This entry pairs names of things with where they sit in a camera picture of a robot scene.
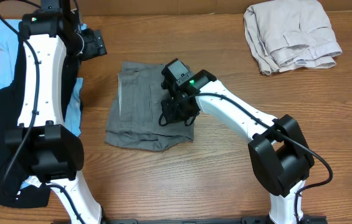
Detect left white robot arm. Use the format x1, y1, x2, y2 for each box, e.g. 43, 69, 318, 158
5, 3, 107, 223

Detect grey shorts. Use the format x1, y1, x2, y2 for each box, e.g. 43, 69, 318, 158
105, 61, 194, 152

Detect folded beige trousers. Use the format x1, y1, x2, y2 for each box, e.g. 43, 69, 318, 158
244, 0, 342, 75

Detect light blue shirt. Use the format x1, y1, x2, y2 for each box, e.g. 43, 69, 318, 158
0, 21, 83, 136

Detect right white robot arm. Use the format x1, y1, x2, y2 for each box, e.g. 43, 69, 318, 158
160, 68, 314, 223

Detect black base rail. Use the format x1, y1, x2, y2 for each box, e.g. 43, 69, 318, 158
50, 215, 328, 224

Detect black shirt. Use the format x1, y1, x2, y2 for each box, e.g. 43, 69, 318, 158
0, 30, 83, 209

